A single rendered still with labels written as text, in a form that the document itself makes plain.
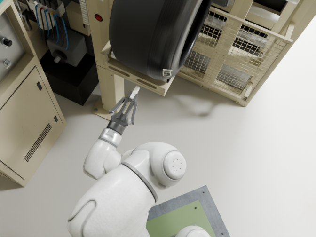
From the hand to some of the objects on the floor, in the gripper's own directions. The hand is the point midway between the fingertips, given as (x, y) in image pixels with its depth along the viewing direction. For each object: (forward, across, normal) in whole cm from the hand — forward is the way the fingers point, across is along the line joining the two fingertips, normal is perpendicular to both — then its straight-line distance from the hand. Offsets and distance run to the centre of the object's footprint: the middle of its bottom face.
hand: (134, 93), depth 140 cm
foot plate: (+20, +34, +106) cm, 113 cm away
